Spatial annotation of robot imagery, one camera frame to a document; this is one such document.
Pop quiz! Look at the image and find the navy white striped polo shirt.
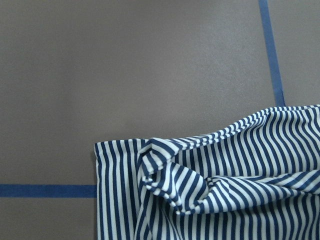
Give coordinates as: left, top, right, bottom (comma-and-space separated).
94, 105, 320, 240

